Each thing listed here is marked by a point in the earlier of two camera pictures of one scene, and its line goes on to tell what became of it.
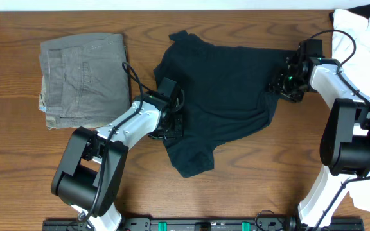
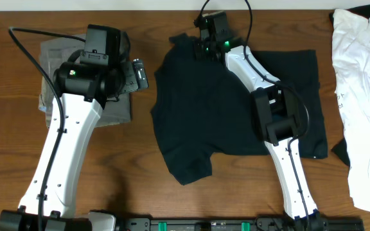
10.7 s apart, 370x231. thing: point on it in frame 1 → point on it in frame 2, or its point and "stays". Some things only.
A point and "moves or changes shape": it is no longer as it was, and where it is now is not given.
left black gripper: x=179 y=131 → x=129 y=68
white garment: x=361 y=48 stays
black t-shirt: x=226 y=95 moves or changes shape
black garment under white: x=367 y=11 stays
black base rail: x=205 y=224 stays
